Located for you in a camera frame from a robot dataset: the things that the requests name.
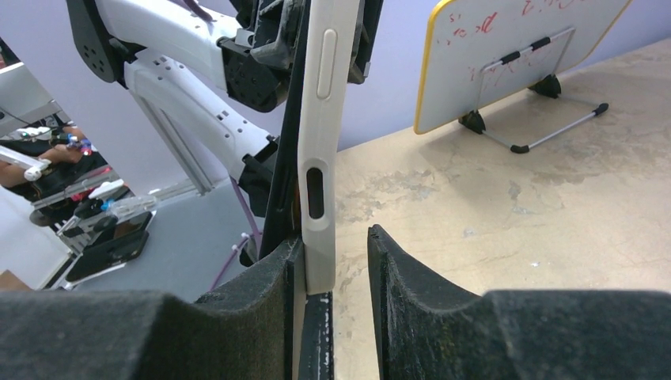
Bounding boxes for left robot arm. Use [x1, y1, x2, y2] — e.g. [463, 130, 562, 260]
[66, 1, 309, 217]

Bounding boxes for black smartphone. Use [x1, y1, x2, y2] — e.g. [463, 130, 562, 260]
[260, 1, 335, 379]

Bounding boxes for metal whiteboard stand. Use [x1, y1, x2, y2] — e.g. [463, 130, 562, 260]
[457, 27, 609, 154]

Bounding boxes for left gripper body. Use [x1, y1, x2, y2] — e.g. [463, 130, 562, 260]
[220, 0, 383, 113]

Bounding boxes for white phone case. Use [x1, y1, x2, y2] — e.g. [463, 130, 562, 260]
[298, 1, 359, 295]

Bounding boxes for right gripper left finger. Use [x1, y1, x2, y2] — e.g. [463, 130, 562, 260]
[1, 238, 303, 379]

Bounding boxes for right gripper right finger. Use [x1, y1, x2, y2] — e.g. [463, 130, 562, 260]
[367, 225, 670, 379]

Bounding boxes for yellow framed whiteboard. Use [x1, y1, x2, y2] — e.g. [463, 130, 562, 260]
[414, 0, 629, 135]

